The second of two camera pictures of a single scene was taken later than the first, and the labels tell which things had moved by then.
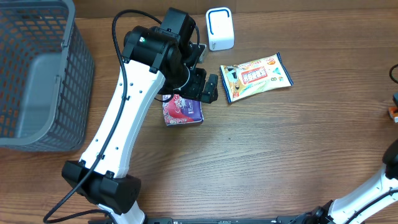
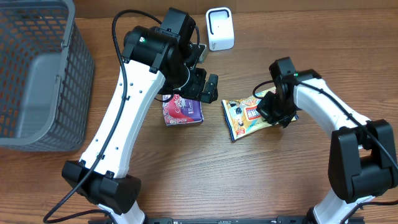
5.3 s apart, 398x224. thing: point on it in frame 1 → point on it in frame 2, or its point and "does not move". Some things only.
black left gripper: x=196 y=90 does not move
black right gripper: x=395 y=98 → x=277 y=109
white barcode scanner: x=219 y=28 does not move
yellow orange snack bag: x=242 y=79 → x=243 y=117
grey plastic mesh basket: x=46 y=77 does not move
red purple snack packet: x=179 y=111 does not move
